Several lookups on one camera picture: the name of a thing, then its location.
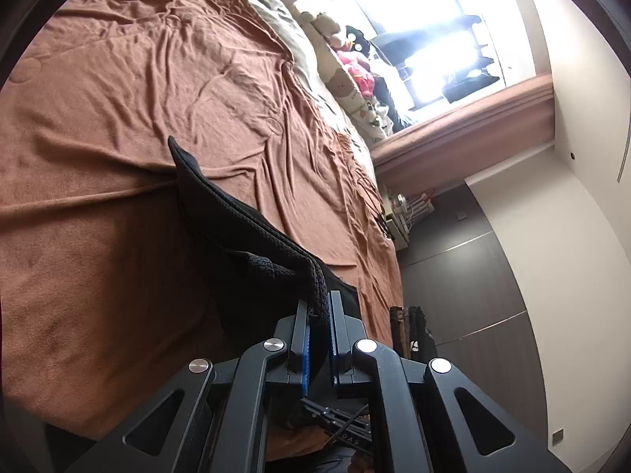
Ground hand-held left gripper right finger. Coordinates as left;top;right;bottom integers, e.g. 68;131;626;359
328;291;568;473

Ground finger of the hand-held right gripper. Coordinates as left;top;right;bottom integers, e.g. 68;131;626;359
296;398;346;425

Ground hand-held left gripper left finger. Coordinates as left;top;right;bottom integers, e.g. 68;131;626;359
64;300;316;473

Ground black sleeveless shirt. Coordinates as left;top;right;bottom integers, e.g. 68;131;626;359
168;135;375;405

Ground stack of folded clothes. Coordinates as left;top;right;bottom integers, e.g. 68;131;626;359
388;305;437;360

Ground dark clothes pile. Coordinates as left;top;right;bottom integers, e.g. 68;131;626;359
372;74;411;132

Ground cream nightstand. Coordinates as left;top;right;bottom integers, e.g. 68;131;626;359
382;190;437;250

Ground grey wardrobe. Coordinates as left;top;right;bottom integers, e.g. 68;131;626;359
394;180;558;454

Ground striped tote bag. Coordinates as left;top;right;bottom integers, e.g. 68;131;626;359
404;187;438;218

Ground pile of plush toys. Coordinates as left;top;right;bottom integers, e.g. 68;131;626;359
296;5;391;142

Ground pink curtain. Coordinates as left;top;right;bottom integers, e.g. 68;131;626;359
370;71;555;193

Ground pink plush toy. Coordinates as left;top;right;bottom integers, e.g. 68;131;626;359
338;49;376;97

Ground brown blanket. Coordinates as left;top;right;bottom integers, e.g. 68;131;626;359
0;0;405;454

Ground black hanging top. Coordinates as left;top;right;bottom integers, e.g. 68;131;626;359
441;74;501;104

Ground black plush toy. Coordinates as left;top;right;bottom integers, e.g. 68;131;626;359
342;24;372;53

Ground black hanging jacket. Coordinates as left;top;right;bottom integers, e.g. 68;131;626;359
370;30;475;66

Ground beige teddy bear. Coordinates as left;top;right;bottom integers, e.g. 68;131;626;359
302;10;347;46

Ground pale duvet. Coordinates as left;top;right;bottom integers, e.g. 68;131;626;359
231;0;375;143

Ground black cables on bed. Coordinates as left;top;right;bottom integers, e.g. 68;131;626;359
345;143;395;243

